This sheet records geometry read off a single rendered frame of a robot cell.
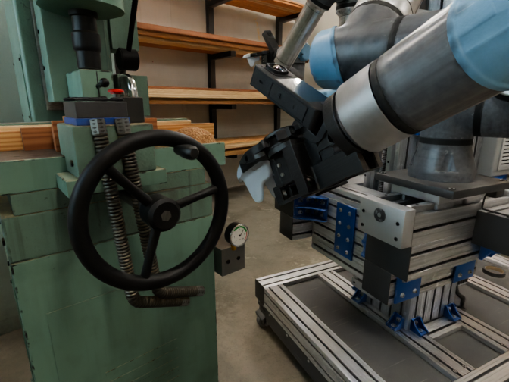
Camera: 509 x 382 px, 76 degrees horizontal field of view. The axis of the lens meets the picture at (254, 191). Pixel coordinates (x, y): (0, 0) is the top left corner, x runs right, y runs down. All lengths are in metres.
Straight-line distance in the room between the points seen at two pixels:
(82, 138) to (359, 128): 0.46
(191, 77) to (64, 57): 2.71
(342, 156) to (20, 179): 0.57
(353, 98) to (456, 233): 0.68
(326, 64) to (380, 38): 0.07
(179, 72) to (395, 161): 2.78
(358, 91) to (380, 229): 0.56
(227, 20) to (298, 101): 3.63
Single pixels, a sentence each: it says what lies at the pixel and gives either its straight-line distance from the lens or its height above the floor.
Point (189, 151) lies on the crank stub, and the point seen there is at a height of 0.92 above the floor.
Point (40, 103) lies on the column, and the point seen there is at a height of 1.00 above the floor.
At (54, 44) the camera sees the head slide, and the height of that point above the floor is 1.13.
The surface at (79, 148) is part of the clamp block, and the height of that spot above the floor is 0.92.
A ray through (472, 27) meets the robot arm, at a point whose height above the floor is 1.04.
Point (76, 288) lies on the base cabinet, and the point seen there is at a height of 0.62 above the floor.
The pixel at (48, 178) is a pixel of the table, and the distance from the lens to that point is 0.72.
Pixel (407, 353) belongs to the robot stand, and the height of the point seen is 0.21.
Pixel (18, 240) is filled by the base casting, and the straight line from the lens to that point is 0.74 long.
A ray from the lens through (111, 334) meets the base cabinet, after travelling 0.88.
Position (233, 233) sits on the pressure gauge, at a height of 0.67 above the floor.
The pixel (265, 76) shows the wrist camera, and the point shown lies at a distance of 0.39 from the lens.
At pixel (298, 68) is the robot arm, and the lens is 1.52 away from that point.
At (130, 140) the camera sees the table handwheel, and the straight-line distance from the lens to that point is 0.55.
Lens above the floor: 0.99
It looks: 15 degrees down
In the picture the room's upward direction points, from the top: straight up
